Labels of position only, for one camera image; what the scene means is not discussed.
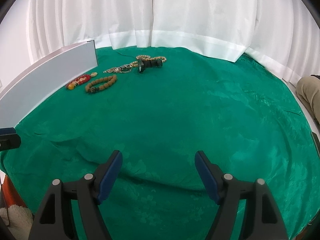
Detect red bead bracelet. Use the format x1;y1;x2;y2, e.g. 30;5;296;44
66;72;98;91

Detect brown bead bracelet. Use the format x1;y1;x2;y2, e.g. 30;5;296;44
85;74;118;94

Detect ornate metal pendant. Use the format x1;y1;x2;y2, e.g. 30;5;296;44
103;64;133;74

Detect gold bead necklace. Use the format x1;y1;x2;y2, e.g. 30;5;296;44
129;55;168;68

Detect orange red object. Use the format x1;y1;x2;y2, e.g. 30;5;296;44
1;176;27;208

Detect white cardboard box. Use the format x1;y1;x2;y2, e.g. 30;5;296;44
1;40;98;128

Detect green cloth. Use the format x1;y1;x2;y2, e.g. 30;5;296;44
1;47;319;239

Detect white curtain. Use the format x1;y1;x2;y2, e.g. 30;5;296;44
27;0;320;88

